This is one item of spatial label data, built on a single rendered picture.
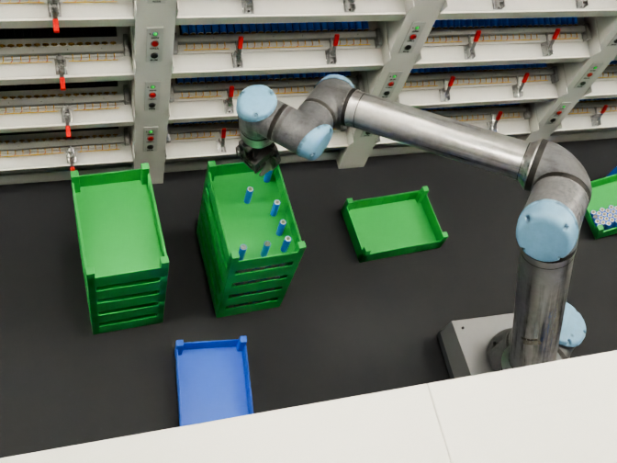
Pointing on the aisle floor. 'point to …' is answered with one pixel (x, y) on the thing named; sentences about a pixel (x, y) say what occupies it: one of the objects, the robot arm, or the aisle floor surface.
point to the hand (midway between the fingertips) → (267, 161)
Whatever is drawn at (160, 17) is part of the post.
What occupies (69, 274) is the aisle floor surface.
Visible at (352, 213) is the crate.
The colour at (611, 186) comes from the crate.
